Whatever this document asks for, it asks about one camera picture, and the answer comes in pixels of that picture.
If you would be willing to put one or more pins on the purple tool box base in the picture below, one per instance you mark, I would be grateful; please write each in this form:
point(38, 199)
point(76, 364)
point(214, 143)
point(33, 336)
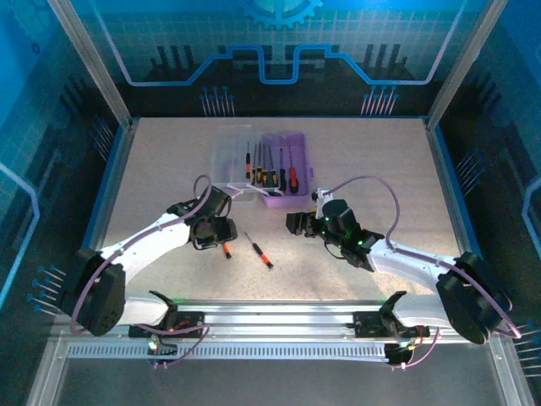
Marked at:
point(302, 152)

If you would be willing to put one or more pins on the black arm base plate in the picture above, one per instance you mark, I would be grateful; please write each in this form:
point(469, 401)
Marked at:
point(190, 323)
point(367, 323)

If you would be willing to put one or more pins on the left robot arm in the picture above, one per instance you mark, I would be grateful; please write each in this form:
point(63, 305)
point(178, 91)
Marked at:
point(148, 241)

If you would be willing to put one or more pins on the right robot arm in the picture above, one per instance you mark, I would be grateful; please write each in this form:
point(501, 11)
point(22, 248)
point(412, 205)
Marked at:
point(406, 262)

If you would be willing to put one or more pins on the aluminium frame post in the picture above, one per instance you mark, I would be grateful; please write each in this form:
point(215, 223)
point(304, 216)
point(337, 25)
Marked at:
point(91, 63)
point(465, 63)

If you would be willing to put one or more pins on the aluminium mounting rail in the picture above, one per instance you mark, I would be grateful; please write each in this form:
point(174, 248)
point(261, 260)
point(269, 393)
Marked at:
point(274, 317)

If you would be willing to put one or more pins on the small LED control board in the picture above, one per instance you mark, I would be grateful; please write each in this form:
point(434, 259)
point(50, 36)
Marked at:
point(153, 346)
point(399, 349)

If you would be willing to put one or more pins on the clear tool box lid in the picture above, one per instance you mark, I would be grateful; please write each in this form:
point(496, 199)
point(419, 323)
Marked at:
point(230, 144)

